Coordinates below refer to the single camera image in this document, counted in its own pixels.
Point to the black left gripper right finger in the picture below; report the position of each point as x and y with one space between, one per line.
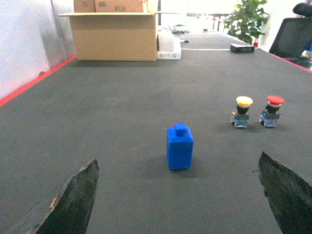
289 196

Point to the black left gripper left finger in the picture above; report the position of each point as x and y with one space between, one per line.
70 210

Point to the blue block part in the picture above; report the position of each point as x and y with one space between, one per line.
180 144

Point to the red mushroom push button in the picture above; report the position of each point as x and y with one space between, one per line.
270 116

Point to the yellow mushroom push button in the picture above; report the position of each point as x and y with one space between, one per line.
240 118

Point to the small black box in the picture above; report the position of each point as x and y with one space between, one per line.
239 49

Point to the black office chair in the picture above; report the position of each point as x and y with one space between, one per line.
294 35

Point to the white flat box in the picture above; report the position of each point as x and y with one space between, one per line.
171 55

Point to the large open cardboard box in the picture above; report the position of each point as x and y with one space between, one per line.
114 36

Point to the green potted plant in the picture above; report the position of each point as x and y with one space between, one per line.
247 20

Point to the white box on top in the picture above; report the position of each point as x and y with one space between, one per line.
166 41

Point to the cardboard box behind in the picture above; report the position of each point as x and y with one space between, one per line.
115 6

